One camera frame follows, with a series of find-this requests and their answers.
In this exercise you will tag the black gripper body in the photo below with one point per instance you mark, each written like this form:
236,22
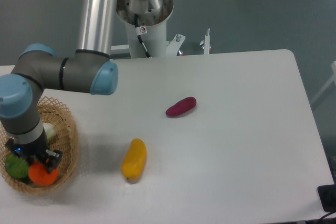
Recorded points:
36,148

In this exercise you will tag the orange toy fruit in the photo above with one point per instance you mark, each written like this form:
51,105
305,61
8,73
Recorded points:
39,175

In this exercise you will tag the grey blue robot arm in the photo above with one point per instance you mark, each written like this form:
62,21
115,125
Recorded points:
38,68

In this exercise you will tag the woven wicker basket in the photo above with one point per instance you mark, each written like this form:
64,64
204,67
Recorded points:
55,112

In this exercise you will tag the green bok choy toy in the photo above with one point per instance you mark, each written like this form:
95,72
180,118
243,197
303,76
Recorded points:
17,167

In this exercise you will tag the yellow mango toy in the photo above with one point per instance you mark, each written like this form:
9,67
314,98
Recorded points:
134,161

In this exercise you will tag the purple sweet potato toy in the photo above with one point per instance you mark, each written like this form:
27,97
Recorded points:
183,106

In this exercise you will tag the black device at edge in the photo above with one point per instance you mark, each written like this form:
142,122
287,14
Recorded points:
327,197

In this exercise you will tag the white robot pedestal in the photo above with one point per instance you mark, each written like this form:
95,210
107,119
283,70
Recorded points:
146,24

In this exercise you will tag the white frame at right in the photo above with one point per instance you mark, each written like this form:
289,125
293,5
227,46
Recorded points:
324,91

